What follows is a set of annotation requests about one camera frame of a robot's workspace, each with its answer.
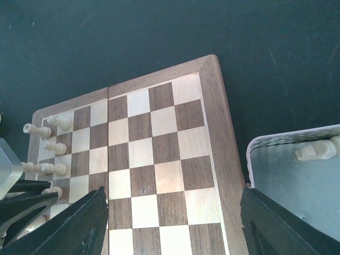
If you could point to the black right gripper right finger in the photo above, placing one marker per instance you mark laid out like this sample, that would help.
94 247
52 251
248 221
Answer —
269 228

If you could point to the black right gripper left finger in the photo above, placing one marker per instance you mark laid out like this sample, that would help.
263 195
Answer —
78 229

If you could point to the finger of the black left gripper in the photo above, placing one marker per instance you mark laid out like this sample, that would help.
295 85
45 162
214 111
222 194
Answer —
32 186
17 213

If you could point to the light chess pawn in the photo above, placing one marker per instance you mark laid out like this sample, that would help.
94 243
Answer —
62 123
58 148

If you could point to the light chess piece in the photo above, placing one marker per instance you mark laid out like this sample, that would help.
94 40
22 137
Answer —
58 169
54 189
31 168
318 150
44 132

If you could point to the light chess piece on board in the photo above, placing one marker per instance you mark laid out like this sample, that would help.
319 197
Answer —
58 169
31 168
54 189

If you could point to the light chess piece in tray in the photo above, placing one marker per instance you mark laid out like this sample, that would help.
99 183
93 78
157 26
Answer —
318 150

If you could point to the wooden chess board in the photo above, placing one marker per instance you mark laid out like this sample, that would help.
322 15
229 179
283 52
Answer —
163 147

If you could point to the pink metal tray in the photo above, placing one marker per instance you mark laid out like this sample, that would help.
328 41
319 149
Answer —
308 189

